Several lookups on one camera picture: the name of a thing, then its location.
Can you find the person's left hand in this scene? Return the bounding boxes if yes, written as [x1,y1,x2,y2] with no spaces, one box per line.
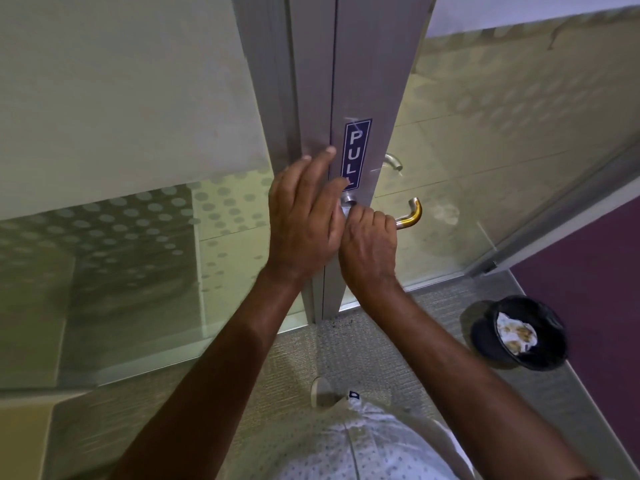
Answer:
[265,146,351,285]

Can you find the person's right hand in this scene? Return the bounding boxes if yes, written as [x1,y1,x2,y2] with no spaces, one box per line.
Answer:
[338,205,399,308]

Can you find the silver and gold door handle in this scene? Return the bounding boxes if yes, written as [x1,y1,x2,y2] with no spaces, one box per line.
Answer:
[342,192,424,230]

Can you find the person's right forearm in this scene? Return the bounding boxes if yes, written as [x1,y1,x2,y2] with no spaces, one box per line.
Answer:
[350,287,598,480]

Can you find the person's left forearm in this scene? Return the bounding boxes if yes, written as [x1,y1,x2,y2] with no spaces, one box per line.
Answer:
[111,269,323,480]

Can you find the blue door sign sticker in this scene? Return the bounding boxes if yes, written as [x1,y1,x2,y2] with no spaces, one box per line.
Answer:
[341,118,374,191]

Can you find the aluminium framed glass door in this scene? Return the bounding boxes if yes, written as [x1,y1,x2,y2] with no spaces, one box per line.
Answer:
[320,0,640,323]

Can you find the white shoe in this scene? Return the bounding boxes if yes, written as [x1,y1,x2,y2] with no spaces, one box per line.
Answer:
[309,376,337,409]

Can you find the crumpled paper waste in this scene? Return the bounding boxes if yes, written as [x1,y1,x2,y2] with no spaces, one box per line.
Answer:
[494,312,539,355]

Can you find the frosted dotted glass partition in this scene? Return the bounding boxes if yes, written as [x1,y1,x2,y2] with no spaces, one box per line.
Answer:
[0,0,313,393]

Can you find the white dotted shirt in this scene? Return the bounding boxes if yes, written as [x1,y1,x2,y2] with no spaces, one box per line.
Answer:
[226,392,477,480]

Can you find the black waste bin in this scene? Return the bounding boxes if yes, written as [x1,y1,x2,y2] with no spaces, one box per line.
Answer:
[469,295,569,372]

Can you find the aluminium door frame post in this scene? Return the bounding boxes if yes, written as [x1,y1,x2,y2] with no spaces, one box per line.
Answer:
[231,0,341,325]

